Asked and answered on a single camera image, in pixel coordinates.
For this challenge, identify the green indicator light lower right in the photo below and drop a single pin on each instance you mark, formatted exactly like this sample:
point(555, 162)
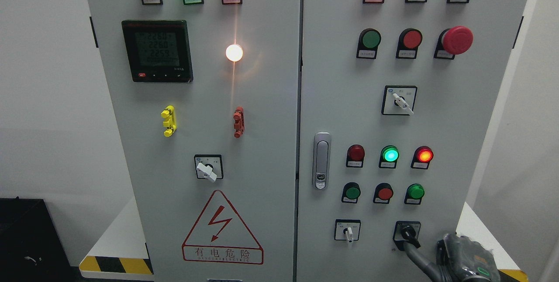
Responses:
point(414, 194)

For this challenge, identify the green push button upper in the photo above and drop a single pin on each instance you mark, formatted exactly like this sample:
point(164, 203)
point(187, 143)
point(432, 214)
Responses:
point(368, 43)

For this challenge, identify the grey cabinet door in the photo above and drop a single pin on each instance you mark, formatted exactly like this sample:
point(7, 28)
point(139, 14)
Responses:
point(343, 95)
point(258, 168)

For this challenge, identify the silver door handle lock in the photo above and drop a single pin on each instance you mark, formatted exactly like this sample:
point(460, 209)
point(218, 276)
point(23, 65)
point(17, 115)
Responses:
point(321, 155)

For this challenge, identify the red emergency stop button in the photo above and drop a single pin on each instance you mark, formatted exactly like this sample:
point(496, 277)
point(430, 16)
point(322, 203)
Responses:
point(453, 41)

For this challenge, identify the white selector switch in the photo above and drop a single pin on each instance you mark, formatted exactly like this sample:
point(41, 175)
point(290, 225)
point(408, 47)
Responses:
point(399, 100)
point(347, 230)

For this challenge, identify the white platform with hazard stripes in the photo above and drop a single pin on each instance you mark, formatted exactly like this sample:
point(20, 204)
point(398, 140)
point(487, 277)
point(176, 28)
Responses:
point(121, 254)

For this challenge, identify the white selector switch left door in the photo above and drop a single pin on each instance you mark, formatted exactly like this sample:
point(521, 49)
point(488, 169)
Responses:
point(208, 167)

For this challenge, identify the white selector switch lower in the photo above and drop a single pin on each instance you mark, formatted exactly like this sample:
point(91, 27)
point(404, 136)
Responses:
point(347, 230)

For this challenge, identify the grey left cabinet door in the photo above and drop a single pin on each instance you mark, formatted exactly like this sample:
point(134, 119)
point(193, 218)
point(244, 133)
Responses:
point(258, 168)

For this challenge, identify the white glowing indicator light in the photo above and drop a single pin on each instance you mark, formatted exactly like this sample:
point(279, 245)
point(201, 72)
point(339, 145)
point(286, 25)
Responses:
point(234, 53)

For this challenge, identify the black digital power meter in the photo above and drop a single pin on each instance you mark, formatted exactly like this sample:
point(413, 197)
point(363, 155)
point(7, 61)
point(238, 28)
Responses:
point(158, 51)

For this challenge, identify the dark red indicator light left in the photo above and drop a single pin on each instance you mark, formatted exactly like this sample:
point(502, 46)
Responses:
point(355, 156)

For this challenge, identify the grey right cabinet door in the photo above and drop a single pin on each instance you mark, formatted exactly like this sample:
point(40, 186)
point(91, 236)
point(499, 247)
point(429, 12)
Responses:
point(343, 95)

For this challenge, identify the green push button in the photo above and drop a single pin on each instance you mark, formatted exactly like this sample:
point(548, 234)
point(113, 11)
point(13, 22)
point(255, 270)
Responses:
point(368, 43)
point(351, 192)

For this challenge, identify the red electric hazard warning sticker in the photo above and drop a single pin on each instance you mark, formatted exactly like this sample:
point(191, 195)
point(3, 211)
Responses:
point(221, 235)

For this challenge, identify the red push button lower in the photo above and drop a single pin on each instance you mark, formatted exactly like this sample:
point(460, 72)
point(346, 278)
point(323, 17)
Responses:
point(383, 193)

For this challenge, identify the green push button lower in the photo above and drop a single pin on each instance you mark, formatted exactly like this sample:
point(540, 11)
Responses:
point(351, 192)

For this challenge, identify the black rotary knob switch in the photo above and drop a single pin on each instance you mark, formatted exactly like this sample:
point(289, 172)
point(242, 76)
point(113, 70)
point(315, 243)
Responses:
point(406, 232)

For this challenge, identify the white selector switch upper right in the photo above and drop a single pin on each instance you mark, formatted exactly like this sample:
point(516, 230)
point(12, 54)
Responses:
point(399, 100)

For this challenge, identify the red push button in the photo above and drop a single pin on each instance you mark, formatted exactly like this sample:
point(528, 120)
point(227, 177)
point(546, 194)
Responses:
point(383, 193)
point(408, 43)

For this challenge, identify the black box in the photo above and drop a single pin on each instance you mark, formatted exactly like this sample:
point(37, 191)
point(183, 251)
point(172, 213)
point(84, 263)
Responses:
point(30, 248)

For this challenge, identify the lit green indicator light middle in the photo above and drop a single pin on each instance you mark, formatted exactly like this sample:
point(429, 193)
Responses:
point(389, 157)

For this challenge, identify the red push button upper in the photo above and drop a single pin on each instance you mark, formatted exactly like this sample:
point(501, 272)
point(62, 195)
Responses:
point(408, 43)

